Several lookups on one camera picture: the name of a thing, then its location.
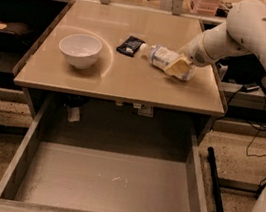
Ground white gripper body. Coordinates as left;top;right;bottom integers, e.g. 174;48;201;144
178;33;216;68

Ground black phone on shelf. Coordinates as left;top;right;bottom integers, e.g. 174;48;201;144
240;83;260;93

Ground white tag under counter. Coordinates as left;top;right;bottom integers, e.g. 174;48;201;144
67;106;81;123

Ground clear plastic water bottle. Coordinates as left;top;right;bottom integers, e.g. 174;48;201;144
138;43;194;81

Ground beige top counter cabinet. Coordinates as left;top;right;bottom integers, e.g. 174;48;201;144
5;0;242;151

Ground pink stacked trays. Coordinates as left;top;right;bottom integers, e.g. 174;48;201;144
189;0;221;16

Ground black snack packet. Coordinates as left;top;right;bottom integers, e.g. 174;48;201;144
116;36;144;57

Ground white ceramic bowl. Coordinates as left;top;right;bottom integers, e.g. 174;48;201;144
59;33;103;69

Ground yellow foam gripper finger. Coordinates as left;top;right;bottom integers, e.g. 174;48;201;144
163;55;191;80

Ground open grey drawer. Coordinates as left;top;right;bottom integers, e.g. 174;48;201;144
0;93;208;212

